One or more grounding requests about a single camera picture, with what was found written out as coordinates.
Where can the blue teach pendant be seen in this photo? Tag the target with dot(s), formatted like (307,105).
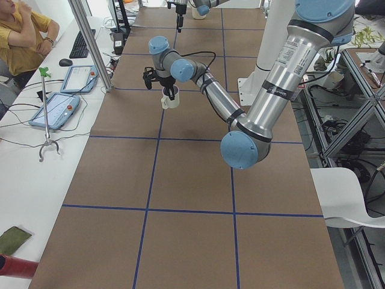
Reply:
(60,107)
(79,79)

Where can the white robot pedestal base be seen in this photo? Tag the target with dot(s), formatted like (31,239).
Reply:
(278,13)

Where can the aluminium frame post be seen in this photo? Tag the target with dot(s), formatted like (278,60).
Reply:
(84,27)

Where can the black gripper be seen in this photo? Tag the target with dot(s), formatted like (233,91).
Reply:
(167,82)
(179,9)

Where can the white chair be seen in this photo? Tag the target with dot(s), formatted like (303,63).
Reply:
(341,199)

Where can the white mug with handle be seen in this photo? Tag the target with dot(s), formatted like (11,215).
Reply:
(166,103)

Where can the far blue teach pendant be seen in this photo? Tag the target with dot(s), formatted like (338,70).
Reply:
(79,79)

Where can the aluminium frame rack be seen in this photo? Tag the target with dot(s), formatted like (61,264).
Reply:
(345,127)

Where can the black computer mouse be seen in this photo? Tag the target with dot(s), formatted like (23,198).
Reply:
(65,62)

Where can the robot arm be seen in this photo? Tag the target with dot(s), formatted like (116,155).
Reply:
(203,7)
(313,25)

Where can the green cloth pouch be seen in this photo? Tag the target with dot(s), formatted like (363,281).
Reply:
(12,239)

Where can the person in yellow shirt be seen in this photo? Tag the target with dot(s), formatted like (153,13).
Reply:
(27,38)

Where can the beige container bowl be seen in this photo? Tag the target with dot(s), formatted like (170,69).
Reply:
(196,15)

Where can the red cylinder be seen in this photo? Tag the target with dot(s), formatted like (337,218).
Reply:
(17,267)

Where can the black keyboard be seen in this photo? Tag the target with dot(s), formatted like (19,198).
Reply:
(79,49)

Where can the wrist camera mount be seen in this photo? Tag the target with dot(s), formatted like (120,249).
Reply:
(149,76)

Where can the near blue teach pendant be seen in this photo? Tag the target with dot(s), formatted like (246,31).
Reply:
(60,107)

